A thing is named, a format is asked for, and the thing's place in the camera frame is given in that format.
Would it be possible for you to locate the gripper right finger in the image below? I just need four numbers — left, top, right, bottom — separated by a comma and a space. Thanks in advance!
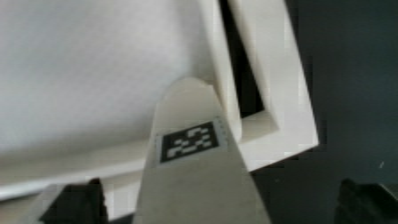
333, 179, 398, 224

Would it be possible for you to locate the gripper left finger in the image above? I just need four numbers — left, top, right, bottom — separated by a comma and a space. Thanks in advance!
22, 178, 108, 224

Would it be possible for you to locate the white desk top tray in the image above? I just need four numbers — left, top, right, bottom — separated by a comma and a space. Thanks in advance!
0, 0, 237, 201

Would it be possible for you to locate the white U-shaped fence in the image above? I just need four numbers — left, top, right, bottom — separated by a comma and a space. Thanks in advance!
0, 0, 317, 224

